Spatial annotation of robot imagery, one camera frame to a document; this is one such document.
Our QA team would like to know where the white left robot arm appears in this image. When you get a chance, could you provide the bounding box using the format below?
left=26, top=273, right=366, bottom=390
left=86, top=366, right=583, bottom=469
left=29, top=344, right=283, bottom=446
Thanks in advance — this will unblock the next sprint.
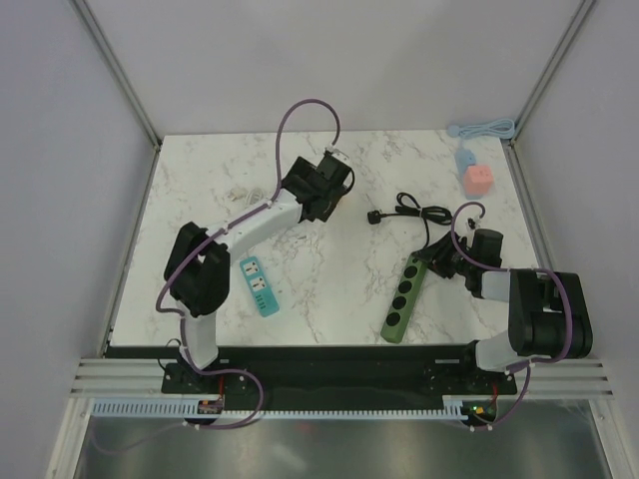
left=156, top=151, right=354, bottom=392

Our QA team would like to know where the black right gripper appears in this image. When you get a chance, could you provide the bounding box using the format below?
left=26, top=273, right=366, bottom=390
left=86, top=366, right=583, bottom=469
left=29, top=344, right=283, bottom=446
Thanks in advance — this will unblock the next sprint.
left=413, top=231, right=476, bottom=279

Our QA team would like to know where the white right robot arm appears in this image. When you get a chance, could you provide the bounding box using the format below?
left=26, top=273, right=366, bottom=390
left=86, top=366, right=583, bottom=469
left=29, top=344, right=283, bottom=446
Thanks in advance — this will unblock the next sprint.
left=414, top=229, right=593, bottom=393

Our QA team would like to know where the light blue power strip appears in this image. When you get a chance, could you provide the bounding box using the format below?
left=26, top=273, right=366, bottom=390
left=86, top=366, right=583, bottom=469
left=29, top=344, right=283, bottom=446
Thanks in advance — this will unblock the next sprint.
left=454, top=148, right=476, bottom=178

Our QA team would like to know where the white cable duct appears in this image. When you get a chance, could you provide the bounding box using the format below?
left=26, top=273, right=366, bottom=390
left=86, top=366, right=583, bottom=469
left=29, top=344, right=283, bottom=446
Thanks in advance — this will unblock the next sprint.
left=91, top=397, right=469, bottom=421

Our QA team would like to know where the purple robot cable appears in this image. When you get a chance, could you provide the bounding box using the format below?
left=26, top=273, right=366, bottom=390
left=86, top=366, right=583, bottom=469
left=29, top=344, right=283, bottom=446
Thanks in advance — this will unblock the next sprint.
left=155, top=98, right=343, bottom=431

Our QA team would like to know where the black cable with plug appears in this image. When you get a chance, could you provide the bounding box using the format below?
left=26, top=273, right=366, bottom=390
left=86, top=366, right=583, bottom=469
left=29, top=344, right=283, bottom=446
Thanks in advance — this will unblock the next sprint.
left=366, top=192, right=455, bottom=250

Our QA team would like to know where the light blue coiled cable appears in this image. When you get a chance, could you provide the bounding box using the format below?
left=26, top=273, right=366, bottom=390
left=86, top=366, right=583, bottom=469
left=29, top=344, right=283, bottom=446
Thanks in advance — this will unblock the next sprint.
left=447, top=118, right=515, bottom=142

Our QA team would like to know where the pink cube socket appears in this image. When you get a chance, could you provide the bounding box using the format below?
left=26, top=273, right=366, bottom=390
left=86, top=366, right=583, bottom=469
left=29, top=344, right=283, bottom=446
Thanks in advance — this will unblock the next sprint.
left=461, top=165, right=494, bottom=198

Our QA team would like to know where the green power strip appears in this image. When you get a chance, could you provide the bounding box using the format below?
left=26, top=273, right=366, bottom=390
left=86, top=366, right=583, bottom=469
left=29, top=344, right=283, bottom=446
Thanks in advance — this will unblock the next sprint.
left=380, top=253, right=427, bottom=344

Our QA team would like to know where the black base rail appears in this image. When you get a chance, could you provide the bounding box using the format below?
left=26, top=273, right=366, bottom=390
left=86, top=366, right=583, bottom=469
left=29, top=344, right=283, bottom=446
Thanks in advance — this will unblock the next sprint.
left=106, top=344, right=523, bottom=411

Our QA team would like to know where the teal power strip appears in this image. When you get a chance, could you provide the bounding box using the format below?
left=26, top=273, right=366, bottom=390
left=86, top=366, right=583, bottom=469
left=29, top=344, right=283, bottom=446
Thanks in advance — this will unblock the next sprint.
left=240, top=256, right=280, bottom=317

